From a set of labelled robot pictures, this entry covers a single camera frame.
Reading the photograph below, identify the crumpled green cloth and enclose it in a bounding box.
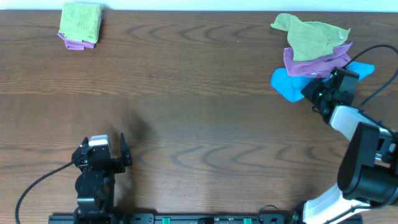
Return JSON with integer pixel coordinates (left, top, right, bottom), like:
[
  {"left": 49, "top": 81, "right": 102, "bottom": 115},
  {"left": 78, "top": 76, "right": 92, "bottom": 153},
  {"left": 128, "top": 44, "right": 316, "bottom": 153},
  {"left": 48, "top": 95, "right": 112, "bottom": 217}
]
[{"left": 271, "top": 13, "right": 351, "bottom": 62}]

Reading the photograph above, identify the folded purple cloth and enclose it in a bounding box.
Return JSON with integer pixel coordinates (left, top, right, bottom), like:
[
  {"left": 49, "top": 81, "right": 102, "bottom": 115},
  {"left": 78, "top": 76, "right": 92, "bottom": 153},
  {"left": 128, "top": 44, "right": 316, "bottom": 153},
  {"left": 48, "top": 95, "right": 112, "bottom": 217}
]
[{"left": 57, "top": 14, "right": 103, "bottom": 50}]

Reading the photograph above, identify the crumpled purple cloth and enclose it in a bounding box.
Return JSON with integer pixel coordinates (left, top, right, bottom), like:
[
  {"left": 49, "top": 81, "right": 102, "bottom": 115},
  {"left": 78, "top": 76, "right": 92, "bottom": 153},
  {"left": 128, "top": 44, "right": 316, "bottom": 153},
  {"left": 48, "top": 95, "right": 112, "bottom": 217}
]
[{"left": 284, "top": 42, "right": 353, "bottom": 78}]

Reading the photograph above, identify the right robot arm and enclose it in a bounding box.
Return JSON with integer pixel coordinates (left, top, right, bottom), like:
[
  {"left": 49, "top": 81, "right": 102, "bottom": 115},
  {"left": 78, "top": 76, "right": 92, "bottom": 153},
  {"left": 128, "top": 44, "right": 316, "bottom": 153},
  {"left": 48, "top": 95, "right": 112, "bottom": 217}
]
[{"left": 290, "top": 67, "right": 397, "bottom": 224}]

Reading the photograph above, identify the folded green cloth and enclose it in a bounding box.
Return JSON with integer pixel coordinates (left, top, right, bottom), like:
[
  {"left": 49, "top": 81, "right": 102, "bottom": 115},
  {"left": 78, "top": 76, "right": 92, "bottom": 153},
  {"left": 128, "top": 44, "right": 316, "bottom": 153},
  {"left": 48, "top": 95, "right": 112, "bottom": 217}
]
[{"left": 59, "top": 2, "right": 103, "bottom": 44}]

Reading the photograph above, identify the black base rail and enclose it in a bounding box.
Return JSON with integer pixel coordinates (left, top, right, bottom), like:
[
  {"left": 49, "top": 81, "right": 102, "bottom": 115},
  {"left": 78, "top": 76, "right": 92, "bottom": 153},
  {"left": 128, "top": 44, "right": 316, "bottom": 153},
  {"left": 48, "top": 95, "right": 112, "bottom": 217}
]
[{"left": 48, "top": 212, "right": 363, "bottom": 224}]

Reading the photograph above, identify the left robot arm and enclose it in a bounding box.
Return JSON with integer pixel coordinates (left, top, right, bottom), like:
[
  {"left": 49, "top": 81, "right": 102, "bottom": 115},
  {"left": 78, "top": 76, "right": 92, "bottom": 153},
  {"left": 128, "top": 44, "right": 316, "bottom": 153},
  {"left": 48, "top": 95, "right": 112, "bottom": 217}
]
[{"left": 72, "top": 134, "right": 132, "bottom": 224}]

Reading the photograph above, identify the blue cloth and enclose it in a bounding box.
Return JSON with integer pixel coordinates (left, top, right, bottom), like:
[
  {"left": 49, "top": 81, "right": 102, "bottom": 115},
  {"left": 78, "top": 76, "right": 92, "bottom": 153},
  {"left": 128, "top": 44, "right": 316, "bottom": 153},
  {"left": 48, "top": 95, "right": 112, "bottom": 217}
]
[{"left": 271, "top": 62, "right": 375, "bottom": 103}]

